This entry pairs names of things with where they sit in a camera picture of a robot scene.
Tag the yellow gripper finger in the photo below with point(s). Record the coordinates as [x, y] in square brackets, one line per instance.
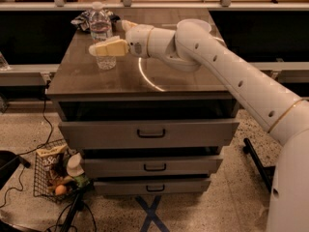
[114, 46]
[127, 25]

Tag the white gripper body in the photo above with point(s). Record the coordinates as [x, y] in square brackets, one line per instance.
[136, 42]

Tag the clear plastic water bottle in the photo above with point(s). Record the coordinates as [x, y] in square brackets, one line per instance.
[101, 30]

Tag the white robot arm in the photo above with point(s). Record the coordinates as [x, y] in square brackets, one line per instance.
[279, 111]

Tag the crumpled snack bag on cabinet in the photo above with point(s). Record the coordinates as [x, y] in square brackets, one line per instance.
[81, 22]

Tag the white ceramic bowl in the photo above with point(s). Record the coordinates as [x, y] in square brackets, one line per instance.
[206, 22]

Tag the grey drawer cabinet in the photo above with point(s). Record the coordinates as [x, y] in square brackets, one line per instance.
[136, 90]

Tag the top grey drawer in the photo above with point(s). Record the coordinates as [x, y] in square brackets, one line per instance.
[148, 134]

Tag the grey drawer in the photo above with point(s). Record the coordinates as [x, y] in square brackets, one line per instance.
[143, 167]
[148, 134]
[141, 187]

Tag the white cup in basket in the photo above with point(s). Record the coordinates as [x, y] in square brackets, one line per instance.
[74, 167]

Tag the yellow chip bag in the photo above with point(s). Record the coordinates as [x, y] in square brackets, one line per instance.
[52, 161]

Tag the middle grey drawer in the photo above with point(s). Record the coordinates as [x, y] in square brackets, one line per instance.
[143, 167]

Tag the bottom grey drawer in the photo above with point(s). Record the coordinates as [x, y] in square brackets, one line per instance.
[141, 187]

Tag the orange fruit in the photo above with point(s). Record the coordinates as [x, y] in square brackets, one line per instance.
[60, 190]

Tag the black tripod leg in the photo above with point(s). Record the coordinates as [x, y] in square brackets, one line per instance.
[76, 206]

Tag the black wheeled stand base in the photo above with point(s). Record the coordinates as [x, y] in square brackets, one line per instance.
[266, 172]

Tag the black wire basket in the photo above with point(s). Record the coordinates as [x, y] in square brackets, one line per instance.
[46, 189]

